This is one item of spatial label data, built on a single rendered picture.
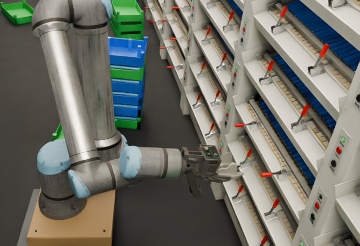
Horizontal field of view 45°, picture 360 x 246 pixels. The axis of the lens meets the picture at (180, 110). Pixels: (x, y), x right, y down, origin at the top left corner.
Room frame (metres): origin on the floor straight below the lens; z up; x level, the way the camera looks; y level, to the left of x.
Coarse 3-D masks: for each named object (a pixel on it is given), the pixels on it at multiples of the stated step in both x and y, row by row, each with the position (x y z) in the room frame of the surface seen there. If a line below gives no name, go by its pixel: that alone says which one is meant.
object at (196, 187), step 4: (188, 172) 0.97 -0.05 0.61; (192, 172) 0.97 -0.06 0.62; (188, 176) 0.97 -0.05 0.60; (192, 176) 0.97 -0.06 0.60; (188, 180) 0.97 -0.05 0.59; (192, 180) 0.97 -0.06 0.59; (196, 180) 0.97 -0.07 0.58; (192, 184) 0.97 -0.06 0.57; (196, 184) 0.97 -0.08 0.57; (192, 188) 0.97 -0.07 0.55; (196, 188) 0.97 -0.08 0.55; (200, 188) 0.99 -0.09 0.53; (192, 192) 0.97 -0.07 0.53; (196, 192) 0.97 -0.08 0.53; (200, 192) 0.98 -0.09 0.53; (196, 196) 0.97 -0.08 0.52
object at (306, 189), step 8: (256, 104) 1.44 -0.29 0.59; (256, 112) 1.39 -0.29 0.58; (264, 120) 1.33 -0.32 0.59; (264, 136) 1.27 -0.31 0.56; (272, 136) 1.24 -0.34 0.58; (280, 144) 1.20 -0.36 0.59; (280, 152) 1.17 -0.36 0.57; (288, 160) 1.12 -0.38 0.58; (296, 168) 1.08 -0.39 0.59; (296, 176) 1.05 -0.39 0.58; (304, 184) 1.01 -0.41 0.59; (304, 192) 0.99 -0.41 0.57
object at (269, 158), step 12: (240, 96) 1.48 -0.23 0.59; (252, 96) 1.48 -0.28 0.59; (240, 108) 1.46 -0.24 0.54; (240, 120) 1.44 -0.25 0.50; (252, 120) 1.38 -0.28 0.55; (252, 132) 1.31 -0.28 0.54; (264, 132) 1.30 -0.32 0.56; (264, 144) 1.24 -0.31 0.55; (264, 156) 1.18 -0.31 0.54; (276, 168) 1.12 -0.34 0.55; (276, 180) 1.07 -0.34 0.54; (288, 180) 1.06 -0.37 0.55; (288, 192) 1.01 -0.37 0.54; (288, 204) 0.98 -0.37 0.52; (300, 204) 0.96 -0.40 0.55; (300, 216) 0.90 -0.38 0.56
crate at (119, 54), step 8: (112, 40) 2.15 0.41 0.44; (120, 40) 2.15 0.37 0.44; (128, 40) 2.15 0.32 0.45; (136, 40) 2.15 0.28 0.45; (144, 40) 2.14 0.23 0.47; (112, 48) 2.12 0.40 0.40; (120, 48) 2.13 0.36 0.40; (136, 48) 2.15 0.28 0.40; (144, 48) 2.14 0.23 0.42; (112, 56) 1.95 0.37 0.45; (120, 56) 1.95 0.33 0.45; (128, 56) 1.95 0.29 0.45; (136, 56) 2.06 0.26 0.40; (144, 56) 1.98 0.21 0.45; (120, 64) 1.95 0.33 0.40; (128, 64) 1.95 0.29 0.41; (136, 64) 1.96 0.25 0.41
